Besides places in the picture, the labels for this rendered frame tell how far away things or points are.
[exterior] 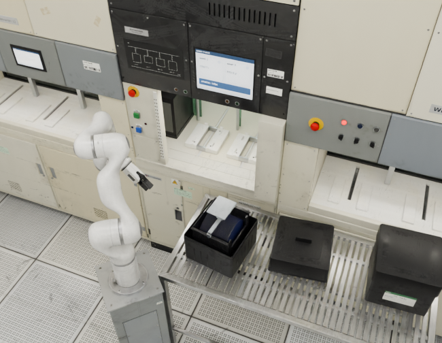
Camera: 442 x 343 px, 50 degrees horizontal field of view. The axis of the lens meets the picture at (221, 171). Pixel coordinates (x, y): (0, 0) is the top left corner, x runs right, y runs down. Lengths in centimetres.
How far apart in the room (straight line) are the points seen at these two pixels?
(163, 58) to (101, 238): 88
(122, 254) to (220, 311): 115
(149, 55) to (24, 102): 141
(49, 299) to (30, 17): 178
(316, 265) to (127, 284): 91
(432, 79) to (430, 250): 80
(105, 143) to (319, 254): 115
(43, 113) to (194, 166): 116
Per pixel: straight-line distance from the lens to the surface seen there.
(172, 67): 234
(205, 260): 242
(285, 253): 240
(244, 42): 212
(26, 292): 352
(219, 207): 227
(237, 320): 317
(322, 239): 248
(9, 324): 344
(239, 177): 272
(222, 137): 293
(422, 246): 240
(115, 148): 202
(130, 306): 242
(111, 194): 207
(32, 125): 333
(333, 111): 217
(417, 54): 200
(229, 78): 224
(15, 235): 386
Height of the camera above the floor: 279
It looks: 44 degrees down
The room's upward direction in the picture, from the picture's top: straight up
